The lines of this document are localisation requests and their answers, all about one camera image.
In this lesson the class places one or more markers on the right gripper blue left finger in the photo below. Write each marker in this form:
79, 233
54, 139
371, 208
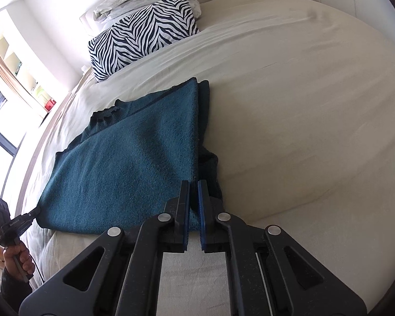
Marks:
177, 237

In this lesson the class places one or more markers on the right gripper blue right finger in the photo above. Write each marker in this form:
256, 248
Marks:
212, 237

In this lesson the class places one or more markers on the dark teal knit sweater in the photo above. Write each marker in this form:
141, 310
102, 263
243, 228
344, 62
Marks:
130, 160

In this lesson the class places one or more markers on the person's left hand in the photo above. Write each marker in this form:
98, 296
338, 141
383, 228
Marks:
18, 261

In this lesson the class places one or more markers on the dark jacket left sleeve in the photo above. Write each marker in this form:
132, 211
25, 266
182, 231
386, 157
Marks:
14, 291

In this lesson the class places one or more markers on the red box on shelf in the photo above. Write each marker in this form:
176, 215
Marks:
49, 105

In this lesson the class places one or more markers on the beige bed cover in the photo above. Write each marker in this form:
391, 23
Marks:
302, 119

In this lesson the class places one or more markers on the beige curtain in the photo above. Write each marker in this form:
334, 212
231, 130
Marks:
13, 90

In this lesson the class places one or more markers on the zebra print pillow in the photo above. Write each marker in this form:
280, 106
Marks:
139, 34

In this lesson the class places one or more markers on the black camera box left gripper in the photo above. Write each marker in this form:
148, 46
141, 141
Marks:
4, 216

